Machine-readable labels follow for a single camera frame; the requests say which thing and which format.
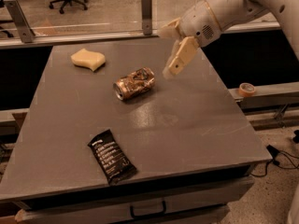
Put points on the black snack bar wrapper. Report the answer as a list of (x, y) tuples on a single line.
[(112, 160)]

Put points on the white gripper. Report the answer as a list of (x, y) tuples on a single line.
[(196, 24)]

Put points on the orange soda can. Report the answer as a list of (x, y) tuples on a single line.
[(137, 82)]

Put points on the orange tape roll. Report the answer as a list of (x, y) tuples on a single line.
[(246, 89)]

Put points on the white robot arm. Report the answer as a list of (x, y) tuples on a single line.
[(276, 200)]

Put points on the middle metal glass bracket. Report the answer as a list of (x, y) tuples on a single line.
[(146, 13)]

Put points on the black drawer handle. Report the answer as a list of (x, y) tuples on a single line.
[(147, 209)]

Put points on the yellow sponge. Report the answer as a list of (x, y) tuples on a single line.
[(88, 59)]

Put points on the grey table drawer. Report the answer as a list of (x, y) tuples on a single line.
[(199, 204)]

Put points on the left metal glass bracket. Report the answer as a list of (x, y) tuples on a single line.
[(25, 32)]

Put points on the metal glass bracket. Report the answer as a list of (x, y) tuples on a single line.
[(25, 32), (146, 13)]

